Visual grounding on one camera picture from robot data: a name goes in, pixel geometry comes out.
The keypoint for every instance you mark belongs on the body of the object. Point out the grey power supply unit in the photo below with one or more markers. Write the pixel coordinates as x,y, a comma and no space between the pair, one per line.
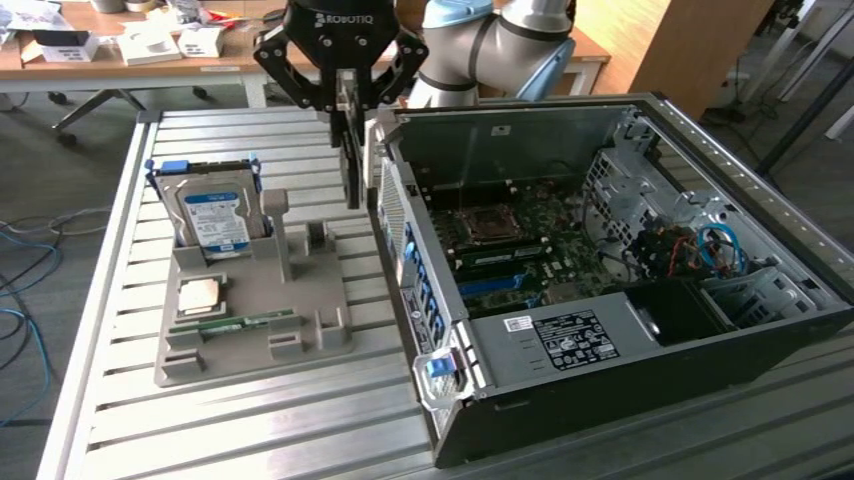
514,350

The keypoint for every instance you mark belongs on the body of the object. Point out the perforated metal drive cage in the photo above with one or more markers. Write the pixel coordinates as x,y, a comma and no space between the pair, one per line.
621,200

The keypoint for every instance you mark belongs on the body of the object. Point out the wooden desk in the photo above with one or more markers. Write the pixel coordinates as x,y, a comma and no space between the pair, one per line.
100,70

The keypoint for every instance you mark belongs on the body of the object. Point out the installed dark RAM stick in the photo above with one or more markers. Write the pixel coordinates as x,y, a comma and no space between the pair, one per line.
500,256

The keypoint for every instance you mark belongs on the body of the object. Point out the small white labelled box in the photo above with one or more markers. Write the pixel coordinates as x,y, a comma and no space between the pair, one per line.
202,44

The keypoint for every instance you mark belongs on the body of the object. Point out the white paper stack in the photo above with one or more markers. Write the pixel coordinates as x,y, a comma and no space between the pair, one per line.
408,52

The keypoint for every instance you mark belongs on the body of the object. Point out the grey parts rack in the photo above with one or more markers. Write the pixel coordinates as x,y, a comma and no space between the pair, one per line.
260,295

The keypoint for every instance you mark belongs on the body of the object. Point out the black graphics card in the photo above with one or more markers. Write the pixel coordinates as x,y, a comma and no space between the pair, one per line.
351,175

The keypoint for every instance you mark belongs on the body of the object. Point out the CPU socket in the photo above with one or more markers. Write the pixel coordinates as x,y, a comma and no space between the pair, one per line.
492,225

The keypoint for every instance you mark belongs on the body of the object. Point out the wide white box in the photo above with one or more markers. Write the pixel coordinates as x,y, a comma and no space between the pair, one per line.
148,50

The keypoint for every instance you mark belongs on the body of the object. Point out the black drive box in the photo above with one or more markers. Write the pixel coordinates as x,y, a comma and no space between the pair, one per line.
681,310

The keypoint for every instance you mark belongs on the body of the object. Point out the green RAM stick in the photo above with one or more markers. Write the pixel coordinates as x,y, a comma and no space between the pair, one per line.
227,324

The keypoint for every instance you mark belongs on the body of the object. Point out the silver CPU chip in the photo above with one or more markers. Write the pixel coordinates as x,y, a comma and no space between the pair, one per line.
199,297

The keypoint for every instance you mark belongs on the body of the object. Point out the desk leg with castors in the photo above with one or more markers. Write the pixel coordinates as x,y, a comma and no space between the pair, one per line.
93,107

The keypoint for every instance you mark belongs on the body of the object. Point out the green motherboard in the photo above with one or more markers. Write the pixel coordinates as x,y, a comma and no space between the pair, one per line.
567,250

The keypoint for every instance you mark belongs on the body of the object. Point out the blue case latch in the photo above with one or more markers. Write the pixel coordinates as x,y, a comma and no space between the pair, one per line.
442,365

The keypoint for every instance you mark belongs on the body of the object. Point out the white box with black lid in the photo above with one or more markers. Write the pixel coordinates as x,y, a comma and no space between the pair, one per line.
67,47

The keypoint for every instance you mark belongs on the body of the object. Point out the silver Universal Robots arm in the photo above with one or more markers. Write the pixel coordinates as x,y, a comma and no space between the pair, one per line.
454,55

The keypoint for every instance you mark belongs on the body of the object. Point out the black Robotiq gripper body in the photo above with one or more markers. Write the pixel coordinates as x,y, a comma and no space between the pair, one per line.
343,40

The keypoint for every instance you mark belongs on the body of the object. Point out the black open PC case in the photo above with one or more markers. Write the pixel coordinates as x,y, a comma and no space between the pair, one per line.
601,400

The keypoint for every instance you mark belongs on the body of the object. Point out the blue expansion slot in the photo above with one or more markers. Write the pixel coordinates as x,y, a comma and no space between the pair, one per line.
490,286

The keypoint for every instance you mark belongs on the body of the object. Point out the silver disk bay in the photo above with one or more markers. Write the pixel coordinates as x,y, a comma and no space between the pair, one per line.
761,295

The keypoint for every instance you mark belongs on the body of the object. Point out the wooden cabinet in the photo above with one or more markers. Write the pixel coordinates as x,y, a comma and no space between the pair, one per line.
687,50

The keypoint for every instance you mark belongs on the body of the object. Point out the hard disk in blue caddy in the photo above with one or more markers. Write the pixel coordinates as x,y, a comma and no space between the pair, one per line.
214,215

